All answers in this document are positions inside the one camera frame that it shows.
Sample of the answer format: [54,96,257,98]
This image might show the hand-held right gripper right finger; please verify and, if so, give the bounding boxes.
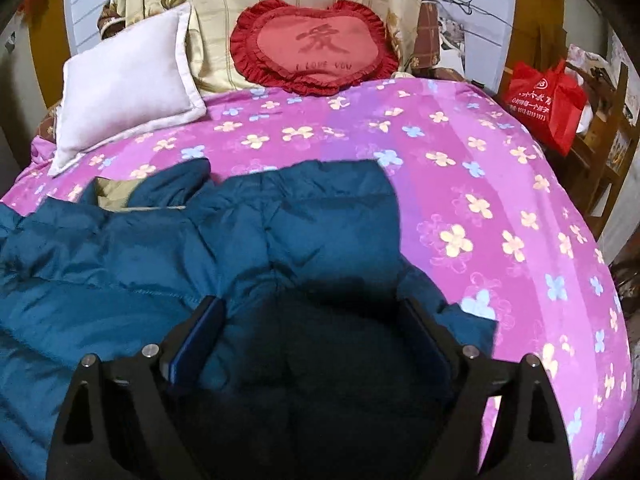
[399,299,575,480]

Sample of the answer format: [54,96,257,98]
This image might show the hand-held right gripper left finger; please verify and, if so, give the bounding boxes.
[45,296,227,480]

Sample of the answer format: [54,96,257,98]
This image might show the dark blue padded jacket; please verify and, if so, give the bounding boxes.
[0,157,498,480]

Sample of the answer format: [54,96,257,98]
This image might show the pink floral bedsheet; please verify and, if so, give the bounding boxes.
[0,77,633,480]

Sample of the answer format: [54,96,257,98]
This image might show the wooden chair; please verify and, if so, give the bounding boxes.
[562,45,633,241]

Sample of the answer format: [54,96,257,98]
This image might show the white pillow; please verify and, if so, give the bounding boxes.
[47,2,208,178]

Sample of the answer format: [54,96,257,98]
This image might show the red shopping bag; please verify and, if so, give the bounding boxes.
[502,57,588,157]

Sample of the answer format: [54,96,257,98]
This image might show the red heart cushion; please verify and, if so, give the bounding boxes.
[230,0,401,97]

